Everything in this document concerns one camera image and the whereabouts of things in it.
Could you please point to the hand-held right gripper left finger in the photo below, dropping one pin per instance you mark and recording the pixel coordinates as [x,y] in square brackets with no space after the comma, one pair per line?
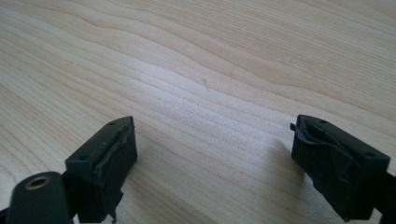
[102,161]

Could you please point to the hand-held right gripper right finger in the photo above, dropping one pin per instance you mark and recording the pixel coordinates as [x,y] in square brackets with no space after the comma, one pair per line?
[336,168]

